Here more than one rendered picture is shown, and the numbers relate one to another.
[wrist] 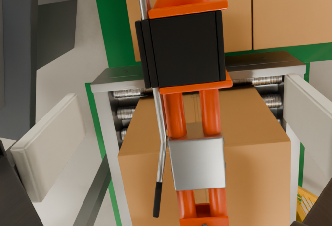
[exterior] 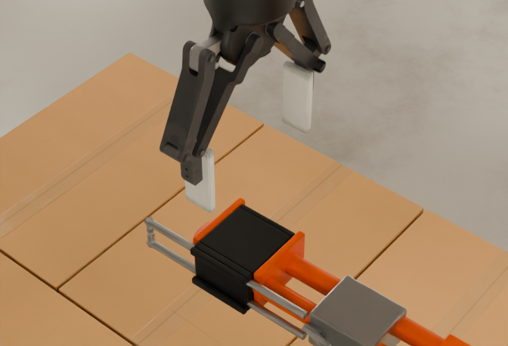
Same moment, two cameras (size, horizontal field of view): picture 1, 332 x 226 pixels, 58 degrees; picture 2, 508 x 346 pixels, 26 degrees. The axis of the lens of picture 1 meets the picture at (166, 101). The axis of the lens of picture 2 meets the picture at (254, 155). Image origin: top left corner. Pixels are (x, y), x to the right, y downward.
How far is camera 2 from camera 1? 0.94 m
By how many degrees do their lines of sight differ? 67
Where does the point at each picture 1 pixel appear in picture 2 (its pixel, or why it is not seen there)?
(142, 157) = not seen: outside the picture
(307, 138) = (301, 98)
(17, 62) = not seen: outside the picture
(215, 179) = (388, 309)
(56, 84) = not seen: outside the picture
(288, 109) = (297, 121)
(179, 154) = (330, 313)
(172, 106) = (282, 290)
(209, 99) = (303, 264)
